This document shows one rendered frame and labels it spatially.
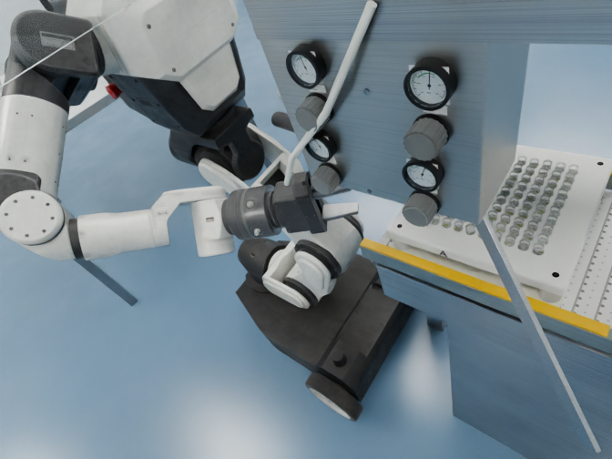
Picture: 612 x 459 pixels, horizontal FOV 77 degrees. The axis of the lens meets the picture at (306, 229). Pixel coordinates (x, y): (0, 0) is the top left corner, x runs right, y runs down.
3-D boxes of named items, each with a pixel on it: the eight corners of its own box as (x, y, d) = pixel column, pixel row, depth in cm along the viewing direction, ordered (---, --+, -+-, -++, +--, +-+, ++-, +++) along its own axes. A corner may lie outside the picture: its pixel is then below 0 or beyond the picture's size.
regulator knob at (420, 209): (402, 223, 42) (396, 196, 39) (412, 208, 43) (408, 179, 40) (431, 232, 40) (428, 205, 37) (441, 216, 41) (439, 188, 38)
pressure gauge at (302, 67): (293, 86, 38) (280, 50, 35) (300, 79, 39) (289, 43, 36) (323, 90, 36) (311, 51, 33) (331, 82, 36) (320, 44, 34)
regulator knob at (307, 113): (299, 132, 41) (285, 96, 38) (311, 118, 42) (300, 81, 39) (323, 137, 39) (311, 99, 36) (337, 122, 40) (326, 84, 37)
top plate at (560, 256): (612, 168, 57) (617, 158, 56) (563, 298, 48) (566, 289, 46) (451, 142, 71) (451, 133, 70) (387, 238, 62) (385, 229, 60)
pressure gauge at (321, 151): (309, 158, 46) (299, 133, 43) (315, 151, 46) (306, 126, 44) (334, 165, 44) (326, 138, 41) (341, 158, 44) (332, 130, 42)
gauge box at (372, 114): (311, 179, 52) (252, 30, 37) (352, 131, 56) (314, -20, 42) (478, 227, 39) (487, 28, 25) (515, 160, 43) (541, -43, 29)
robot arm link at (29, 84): (-3, 115, 64) (10, 40, 67) (60, 130, 70) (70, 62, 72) (2, 87, 55) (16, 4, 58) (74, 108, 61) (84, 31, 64)
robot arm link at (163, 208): (228, 183, 67) (145, 192, 62) (236, 234, 67) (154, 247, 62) (221, 188, 73) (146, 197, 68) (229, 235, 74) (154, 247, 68)
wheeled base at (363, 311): (230, 330, 164) (191, 289, 140) (300, 240, 185) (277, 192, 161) (358, 414, 127) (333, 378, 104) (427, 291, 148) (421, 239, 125)
